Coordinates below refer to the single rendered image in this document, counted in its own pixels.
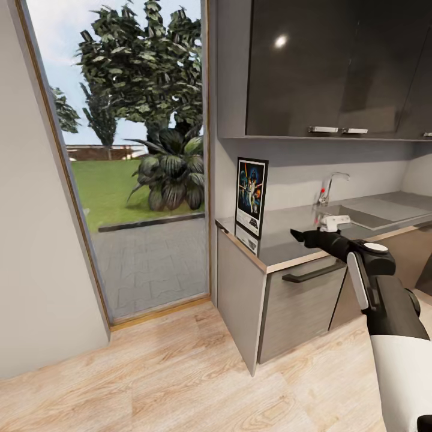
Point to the poster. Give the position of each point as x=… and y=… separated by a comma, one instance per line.
x=250, y=194

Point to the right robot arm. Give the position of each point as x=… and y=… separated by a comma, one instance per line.
x=401, y=346

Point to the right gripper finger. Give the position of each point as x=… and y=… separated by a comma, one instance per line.
x=299, y=236

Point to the cabinet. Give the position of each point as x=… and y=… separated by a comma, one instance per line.
x=317, y=69
x=416, y=118

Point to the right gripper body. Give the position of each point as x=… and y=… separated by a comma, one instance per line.
x=323, y=240

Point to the dishwasher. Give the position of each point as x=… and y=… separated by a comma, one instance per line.
x=298, y=304

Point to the drop in sink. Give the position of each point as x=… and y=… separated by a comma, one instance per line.
x=372, y=214

